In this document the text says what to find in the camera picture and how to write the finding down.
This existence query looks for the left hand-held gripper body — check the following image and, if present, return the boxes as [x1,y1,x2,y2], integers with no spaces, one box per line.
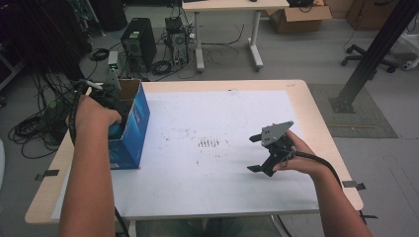
[89,67,132,129]

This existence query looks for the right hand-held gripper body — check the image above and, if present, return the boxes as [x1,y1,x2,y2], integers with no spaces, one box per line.
[260,119,297,166]

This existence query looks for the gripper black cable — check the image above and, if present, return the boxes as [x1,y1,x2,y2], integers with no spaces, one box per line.
[280,147,345,190]
[67,78,100,148]

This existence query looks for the black tape strip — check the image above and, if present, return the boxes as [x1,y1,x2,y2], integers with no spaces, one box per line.
[35,169,60,182]
[341,180,367,192]

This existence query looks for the person's right hand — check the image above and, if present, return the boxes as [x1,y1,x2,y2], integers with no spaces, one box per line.
[272,129,331,181]

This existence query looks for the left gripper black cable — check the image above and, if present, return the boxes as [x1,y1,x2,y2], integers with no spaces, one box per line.
[67,78,100,148]

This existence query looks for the black metal post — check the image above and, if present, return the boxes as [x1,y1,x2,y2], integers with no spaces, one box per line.
[329,0,419,115]

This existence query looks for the silver power supply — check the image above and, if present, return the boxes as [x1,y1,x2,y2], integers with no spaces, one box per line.
[107,49,121,72]

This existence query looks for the white desk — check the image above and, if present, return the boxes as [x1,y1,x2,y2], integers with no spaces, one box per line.
[181,0,291,73]

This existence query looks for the open computer case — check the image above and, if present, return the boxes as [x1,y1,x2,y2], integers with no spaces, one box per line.
[164,16,192,67]

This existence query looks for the grey cable plug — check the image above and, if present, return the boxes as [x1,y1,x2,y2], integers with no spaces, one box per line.
[83,79,104,92]

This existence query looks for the open brown cardboard box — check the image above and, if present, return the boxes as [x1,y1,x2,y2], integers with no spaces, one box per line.
[265,4,333,35]

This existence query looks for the white table sheet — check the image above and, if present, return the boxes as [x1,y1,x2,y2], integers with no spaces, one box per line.
[50,90,320,221]

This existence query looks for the black office chair base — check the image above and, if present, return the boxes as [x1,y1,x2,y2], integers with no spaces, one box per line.
[340,43,401,74]

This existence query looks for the white device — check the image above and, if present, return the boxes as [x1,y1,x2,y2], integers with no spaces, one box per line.
[400,57,419,72]

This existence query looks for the black computer tower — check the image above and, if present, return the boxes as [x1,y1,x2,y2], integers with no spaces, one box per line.
[120,17,158,72]

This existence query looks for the person's left hand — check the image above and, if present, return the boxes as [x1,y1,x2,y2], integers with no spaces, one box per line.
[65,94,124,143]

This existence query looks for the closed brown cardboard box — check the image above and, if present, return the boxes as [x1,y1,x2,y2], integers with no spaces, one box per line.
[345,0,401,33]

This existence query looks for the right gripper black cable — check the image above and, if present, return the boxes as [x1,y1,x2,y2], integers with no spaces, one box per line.
[280,147,345,190]

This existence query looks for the tangled black floor cables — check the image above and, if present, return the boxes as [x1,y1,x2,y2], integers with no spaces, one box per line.
[8,72,83,161]

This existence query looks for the small coiled black cable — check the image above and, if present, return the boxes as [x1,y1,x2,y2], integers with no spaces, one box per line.
[88,47,111,62]

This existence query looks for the blue cardboard box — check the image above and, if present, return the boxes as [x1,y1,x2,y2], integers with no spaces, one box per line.
[107,78,151,171]

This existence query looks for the thin black cable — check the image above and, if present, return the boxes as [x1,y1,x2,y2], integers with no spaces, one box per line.
[273,215,293,237]
[114,206,131,237]

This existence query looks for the grey floor mat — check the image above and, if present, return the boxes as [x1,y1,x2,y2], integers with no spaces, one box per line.
[307,83,399,139]

